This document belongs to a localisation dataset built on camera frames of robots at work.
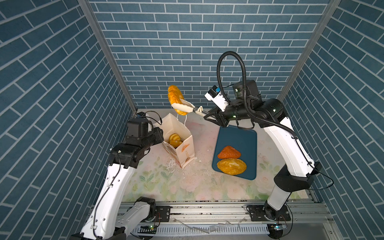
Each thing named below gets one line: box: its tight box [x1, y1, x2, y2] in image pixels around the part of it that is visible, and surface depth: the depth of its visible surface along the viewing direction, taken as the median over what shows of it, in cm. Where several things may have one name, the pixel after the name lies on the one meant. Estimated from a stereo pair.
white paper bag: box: [155, 113, 195, 169], surface depth 83 cm
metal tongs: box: [171, 98, 210, 117], surface depth 62 cm
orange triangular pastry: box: [217, 145, 242, 159], surface depth 93 cm
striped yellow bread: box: [169, 133, 182, 149], surface depth 94 cm
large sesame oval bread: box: [217, 158, 247, 176], surface depth 87 cm
